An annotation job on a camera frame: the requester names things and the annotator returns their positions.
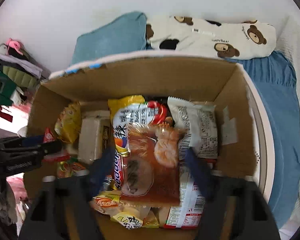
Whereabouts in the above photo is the small red snack packet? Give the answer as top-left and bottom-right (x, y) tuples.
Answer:
(43, 128), (70, 163)

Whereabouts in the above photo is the yellow panda snack bag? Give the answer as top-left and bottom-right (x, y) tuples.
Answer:
(55, 102), (82, 144)

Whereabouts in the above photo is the green candy bag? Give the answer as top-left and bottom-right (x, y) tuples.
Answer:
(57, 158), (87, 178)

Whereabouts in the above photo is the white wafer snack pack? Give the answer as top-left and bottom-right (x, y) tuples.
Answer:
(78, 110), (111, 164)

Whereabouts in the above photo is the yellow green snack bag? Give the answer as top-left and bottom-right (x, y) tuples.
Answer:
(89, 191), (159, 230)

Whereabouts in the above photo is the red white spicy strip packet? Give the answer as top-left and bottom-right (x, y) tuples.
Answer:
(164, 163), (205, 229)

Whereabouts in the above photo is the yellow instant noodle packet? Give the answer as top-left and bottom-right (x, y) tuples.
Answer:
(108, 95), (180, 197)

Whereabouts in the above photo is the brown small snack packet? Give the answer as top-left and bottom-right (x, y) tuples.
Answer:
(121, 124), (185, 207)

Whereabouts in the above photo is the white grey label snack packet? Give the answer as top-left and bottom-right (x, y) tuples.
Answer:
(167, 96), (218, 160)

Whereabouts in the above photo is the pile of clothes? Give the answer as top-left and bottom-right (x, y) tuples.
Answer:
(0, 42), (51, 225)

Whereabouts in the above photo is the white patterned quilt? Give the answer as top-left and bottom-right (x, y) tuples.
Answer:
(44, 50), (275, 199)

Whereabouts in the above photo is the cardboard milk box blue print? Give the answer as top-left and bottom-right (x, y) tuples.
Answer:
(23, 55), (258, 240)

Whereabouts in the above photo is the teal blue pillow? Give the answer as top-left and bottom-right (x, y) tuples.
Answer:
(70, 11), (147, 65)

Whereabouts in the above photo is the blue bed sheet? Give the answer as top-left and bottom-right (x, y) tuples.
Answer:
(237, 51), (300, 228)

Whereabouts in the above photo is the bear print pillow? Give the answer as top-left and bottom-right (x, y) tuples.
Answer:
(146, 16), (276, 60)

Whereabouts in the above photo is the white remote control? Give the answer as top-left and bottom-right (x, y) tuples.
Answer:
(192, 28), (216, 37)

